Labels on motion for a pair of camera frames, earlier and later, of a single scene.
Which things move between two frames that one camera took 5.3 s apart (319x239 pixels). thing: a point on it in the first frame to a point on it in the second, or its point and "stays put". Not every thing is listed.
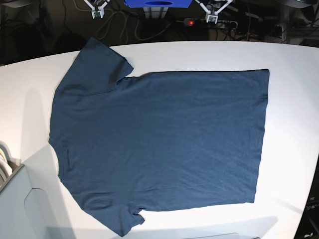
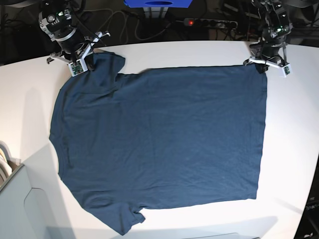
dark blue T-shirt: [126, 145] stays put
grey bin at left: [34, 202] stays put
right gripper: [212, 7] to [273, 55]
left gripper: [97, 6] to [75, 49]
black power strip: [220, 24] stays put
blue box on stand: [157, 4] stays put
